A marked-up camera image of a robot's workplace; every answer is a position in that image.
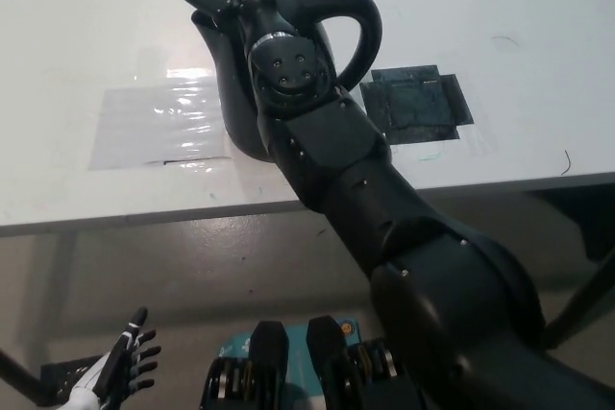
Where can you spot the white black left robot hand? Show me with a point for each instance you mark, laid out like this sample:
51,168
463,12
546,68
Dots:
113,371

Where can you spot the black electric kettle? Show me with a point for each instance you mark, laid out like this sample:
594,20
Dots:
365,21

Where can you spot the black metal table leg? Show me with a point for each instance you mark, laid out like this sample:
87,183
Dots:
586,295
24,374

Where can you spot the clear plastic sheet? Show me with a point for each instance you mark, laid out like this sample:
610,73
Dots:
154,131

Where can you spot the black table frame beam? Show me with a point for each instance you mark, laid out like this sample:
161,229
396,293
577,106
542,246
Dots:
576,213

